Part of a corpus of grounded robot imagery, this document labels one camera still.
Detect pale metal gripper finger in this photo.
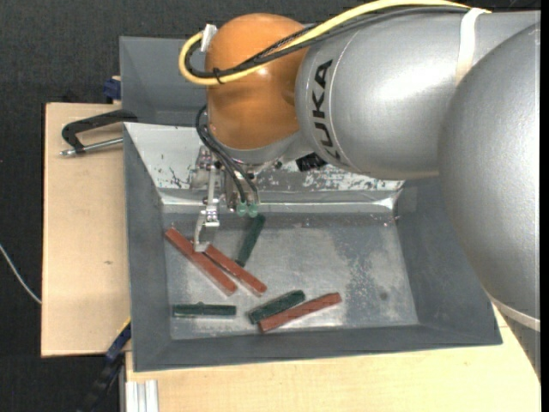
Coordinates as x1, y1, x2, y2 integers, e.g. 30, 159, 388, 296
193, 206, 221, 253

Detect red-brown flat block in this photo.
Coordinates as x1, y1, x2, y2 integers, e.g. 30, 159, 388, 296
257, 292, 343, 334
164, 227, 238, 296
202, 244, 268, 297

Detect dark green flat block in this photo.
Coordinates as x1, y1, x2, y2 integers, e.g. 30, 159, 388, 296
247, 289, 307, 325
172, 301, 238, 318
234, 214, 267, 268

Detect grey metal bin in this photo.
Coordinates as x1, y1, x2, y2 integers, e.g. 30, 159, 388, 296
118, 35, 504, 373

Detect pale wood flat board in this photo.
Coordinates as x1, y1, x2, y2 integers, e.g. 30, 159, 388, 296
40, 102, 132, 358

